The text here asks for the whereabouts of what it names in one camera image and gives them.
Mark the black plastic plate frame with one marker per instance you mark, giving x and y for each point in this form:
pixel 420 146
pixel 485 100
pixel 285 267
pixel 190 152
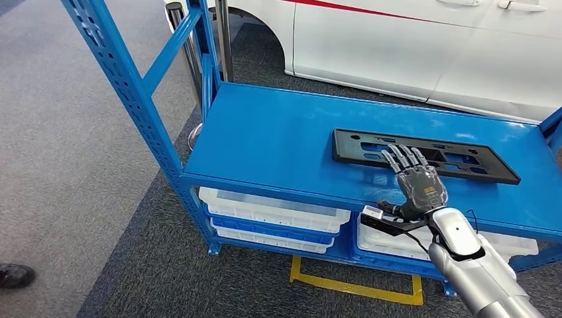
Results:
pixel 347 147

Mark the large translucent white bin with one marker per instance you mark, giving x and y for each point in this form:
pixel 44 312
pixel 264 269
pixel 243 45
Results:
pixel 272 215

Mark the yellow floor tape outline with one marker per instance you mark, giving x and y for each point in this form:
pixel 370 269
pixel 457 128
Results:
pixel 351 289

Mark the black-capped chrome stanchion pole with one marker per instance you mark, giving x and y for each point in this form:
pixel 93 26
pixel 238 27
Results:
pixel 192 66

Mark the shallow white plastic bin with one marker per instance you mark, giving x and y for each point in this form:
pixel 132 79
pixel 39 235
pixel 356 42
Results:
pixel 272 242

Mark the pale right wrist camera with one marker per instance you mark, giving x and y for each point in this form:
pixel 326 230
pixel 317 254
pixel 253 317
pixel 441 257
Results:
pixel 373 213

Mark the wide white plastic bin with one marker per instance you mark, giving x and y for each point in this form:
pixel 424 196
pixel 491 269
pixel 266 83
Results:
pixel 382 248

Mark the plain chrome pole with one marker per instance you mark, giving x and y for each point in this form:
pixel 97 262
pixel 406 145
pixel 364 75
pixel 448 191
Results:
pixel 224 39

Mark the blue metal shelf rack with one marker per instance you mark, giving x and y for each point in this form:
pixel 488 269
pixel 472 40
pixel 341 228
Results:
pixel 281 127

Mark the black shoe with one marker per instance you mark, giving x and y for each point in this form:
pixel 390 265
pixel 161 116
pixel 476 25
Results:
pixel 15 276

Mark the white car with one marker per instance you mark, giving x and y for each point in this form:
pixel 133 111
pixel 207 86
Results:
pixel 373 44

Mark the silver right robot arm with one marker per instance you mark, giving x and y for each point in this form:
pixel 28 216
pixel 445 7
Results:
pixel 483 276

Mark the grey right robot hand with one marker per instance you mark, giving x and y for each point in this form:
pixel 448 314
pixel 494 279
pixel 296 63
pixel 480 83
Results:
pixel 421 191

